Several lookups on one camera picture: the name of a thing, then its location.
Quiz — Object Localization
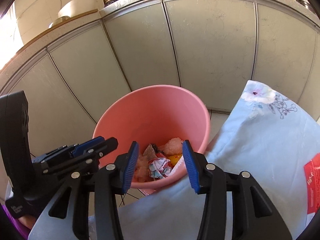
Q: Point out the light blue floral tablecloth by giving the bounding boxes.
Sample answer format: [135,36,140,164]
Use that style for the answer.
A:
[119,81,319,239]

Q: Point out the red white wrapper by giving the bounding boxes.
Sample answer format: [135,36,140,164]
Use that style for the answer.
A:
[148,158,172,180]

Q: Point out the white rice cooker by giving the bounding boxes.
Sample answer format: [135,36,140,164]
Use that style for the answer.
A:
[58,0,97,18]

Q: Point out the red medicine box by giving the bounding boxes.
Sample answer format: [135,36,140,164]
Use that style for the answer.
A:
[304,153,320,214]

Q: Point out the pink plastic trash bucket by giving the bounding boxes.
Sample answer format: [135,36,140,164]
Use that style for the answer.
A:
[92,84,211,190]

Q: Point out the kitchen counter cabinets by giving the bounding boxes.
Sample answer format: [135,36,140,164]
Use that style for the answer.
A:
[1,0,319,155]

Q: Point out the purple sleeve forearm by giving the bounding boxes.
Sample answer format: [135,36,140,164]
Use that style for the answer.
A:
[2,205,30,239]

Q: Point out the steel bowl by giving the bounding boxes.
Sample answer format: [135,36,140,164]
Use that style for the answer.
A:
[48,16,70,29]

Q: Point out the white plastic bag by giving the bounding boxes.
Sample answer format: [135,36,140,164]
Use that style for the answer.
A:
[133,155,151,183]

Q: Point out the yellow foam fruit net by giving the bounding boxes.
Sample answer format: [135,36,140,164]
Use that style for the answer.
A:
[167,154,182,167]

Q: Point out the silver scouring cloth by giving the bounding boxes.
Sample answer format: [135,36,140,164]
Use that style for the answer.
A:
[143,144,157,161]

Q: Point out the steel pot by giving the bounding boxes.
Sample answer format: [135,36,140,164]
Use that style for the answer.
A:
[296,0,316,14]

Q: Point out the person's left hand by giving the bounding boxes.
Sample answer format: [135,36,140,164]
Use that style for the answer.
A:
[18,215,37,230]

